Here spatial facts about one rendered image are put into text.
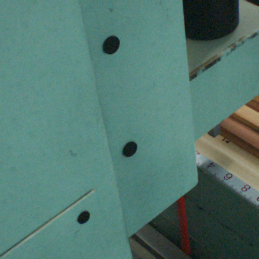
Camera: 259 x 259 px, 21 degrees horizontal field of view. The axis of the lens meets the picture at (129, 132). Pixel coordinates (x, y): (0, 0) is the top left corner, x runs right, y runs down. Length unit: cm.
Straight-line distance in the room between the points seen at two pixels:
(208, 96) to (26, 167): 24
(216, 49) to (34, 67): 26
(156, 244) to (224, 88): 23
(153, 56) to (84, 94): 10
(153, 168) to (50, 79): 18
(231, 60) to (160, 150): 11
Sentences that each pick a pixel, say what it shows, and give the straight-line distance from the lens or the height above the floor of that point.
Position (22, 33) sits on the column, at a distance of 31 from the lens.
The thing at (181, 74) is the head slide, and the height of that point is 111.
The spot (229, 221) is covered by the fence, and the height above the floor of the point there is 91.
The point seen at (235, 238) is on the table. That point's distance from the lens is 64.
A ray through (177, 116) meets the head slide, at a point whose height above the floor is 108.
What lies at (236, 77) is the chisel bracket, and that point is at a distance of 57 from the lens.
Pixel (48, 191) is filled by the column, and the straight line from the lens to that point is 36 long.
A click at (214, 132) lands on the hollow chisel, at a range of 64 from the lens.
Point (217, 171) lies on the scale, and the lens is 61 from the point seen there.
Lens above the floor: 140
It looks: 43 degrees down
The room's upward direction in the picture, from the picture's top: 10 degrees counter-clockwise
